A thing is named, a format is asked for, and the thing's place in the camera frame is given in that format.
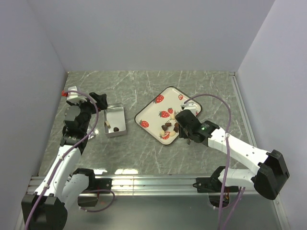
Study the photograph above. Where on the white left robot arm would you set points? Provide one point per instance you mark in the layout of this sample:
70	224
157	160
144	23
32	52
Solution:
47	208

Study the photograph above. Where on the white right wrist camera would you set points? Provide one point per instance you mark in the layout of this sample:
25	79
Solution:
191	106

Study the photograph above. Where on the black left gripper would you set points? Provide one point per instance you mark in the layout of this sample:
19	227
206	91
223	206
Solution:
101	99

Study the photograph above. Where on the aluminium rail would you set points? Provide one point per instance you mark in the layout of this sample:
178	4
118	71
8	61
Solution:
242	109
127	185

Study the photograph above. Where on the aluminium right side rail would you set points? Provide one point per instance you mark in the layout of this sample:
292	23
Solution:
242	109

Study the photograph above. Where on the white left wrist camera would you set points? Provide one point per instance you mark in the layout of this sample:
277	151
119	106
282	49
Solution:
73	97

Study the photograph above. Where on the aluminium front rail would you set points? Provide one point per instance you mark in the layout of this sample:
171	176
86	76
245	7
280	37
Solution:
127	185

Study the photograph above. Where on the white strawberry square plate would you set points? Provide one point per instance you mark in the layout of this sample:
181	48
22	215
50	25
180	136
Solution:
157	112

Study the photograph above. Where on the silver metal tin box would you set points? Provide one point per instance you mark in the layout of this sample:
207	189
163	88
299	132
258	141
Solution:
115	115

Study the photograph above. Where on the dark chocolate shard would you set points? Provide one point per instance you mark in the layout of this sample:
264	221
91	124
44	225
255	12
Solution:
175	129

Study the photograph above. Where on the white chocolate piece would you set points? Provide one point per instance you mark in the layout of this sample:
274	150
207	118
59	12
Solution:
172	133

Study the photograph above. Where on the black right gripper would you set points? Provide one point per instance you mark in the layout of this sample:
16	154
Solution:
182	133

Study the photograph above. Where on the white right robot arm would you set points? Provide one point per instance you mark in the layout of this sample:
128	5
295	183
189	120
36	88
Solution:
265	171

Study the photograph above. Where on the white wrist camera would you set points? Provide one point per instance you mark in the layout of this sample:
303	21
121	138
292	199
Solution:
191	106
73	97

